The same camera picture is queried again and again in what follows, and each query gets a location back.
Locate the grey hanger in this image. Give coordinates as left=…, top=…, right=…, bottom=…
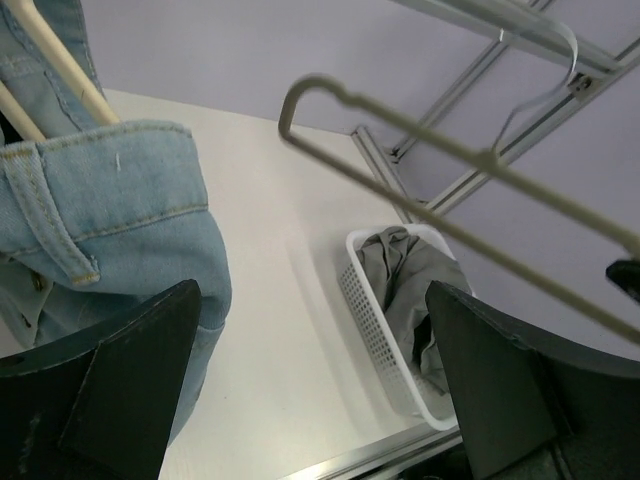
left=278, top=39, right=639, bottom=343

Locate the light blue denim skirt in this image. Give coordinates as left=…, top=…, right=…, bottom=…
left=1, top=10, right=232, bottom=433

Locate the white plastic basket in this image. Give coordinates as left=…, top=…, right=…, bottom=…
left=338, top=226, right=458, bottom=431

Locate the cream hanger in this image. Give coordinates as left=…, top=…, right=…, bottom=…
left=1, top=0, right=120, bottom=142

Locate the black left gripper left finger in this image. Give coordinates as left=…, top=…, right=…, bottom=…
left=1, top=280, right=201, bottom=479

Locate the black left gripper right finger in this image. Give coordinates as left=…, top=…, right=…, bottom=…
left=426, top=282, right=639, bottom=479

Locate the grey skirt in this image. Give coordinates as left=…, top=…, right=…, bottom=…
left=356, top=226, right=472, bottom=394

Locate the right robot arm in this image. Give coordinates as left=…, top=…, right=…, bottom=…
left=605, top=259, right=640, bottom=303

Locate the aluminium frame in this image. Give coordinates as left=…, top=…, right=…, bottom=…
left=279, top=0, right=640, bottom=480

